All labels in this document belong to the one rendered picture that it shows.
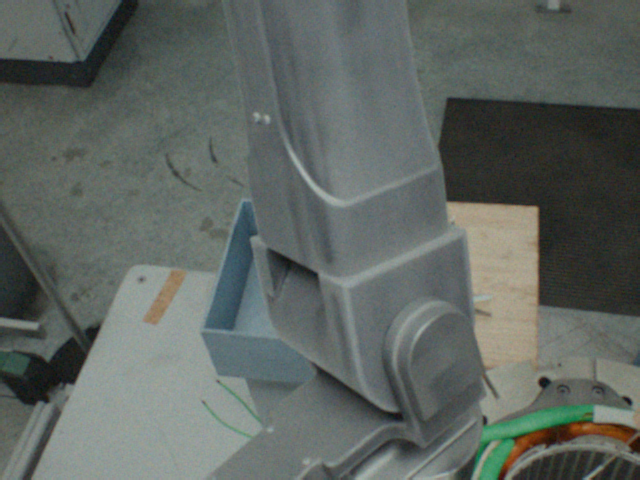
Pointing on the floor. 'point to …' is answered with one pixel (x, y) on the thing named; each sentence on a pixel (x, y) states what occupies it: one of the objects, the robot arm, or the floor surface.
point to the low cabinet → (59, 38)
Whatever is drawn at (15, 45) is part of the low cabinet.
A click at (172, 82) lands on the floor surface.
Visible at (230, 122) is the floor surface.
